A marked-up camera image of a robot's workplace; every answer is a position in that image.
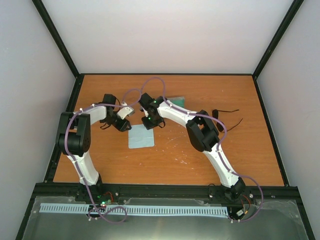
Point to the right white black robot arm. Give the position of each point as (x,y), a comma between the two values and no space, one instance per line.
(203,136)

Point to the grey leather glasses case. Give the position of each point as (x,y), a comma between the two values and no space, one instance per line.
(177,100)

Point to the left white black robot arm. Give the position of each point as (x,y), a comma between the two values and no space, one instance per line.
(73,136)

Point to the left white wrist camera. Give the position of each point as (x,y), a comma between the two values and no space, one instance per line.
(125,111)

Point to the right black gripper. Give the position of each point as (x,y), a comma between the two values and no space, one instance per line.
(148,126)

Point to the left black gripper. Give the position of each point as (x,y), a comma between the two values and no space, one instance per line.
(121,127)

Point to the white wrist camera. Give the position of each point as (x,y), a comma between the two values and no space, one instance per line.
(125,111)
(144,111)

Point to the light blue slotted cable duct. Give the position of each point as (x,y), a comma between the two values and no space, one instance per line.
(139,210)

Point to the black sunglasses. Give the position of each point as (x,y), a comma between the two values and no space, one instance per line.
(226,118)

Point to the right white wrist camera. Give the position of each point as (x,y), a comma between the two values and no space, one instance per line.
(144,111)

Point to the light blue cleaning cloth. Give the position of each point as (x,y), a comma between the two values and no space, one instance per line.
(140,137)

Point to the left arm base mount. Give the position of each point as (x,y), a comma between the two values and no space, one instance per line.
(105,194)

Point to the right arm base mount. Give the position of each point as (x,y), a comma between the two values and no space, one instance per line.
(229,195)

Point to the black aluminium frame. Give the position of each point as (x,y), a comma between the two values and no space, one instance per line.
(48,188)

